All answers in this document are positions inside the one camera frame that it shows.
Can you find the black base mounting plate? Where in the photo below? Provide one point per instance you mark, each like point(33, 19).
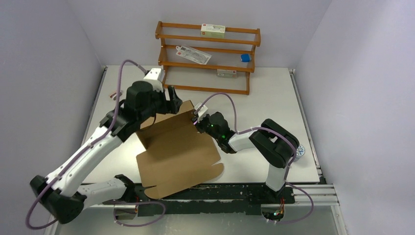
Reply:
point(246, 198)

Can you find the small red grey object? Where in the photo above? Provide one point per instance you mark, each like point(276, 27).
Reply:
point(115, 95)

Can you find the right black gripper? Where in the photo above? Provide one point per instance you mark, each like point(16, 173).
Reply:
point(197, 122)

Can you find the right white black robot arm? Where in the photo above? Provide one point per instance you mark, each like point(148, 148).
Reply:
point(276, 144)

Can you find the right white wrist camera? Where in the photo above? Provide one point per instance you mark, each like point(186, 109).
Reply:
point(201, 110)

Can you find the white green box top shelf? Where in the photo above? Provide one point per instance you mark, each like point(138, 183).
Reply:
point(213, 31)

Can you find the clear plastic packaged item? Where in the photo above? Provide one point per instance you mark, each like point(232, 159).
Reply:
point(193, 55)

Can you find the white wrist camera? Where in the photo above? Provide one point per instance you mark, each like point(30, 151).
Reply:
point(155, 77)
point(201, 110)

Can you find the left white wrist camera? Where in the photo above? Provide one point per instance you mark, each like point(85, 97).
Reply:
point(155, 77)

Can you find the small blue object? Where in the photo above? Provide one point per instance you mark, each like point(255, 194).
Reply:
point(245, 58)

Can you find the aluminium rail frame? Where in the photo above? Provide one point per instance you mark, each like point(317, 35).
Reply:
point(111, 192)

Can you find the grey box bottom shelf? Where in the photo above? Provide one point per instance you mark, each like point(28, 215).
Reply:
point(226, 73)

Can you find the round blue white sticker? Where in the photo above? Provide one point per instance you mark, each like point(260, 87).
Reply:
point(300, 152)

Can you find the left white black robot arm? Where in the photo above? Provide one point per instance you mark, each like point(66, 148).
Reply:
point(70, 175)

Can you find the orange wooden shelf rack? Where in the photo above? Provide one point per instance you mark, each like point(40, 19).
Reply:
point(225, 54)

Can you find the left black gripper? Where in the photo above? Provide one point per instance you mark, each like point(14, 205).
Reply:
point(172, 106)

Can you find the brown cardboard box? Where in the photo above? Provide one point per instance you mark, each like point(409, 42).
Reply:
point(176, 155)

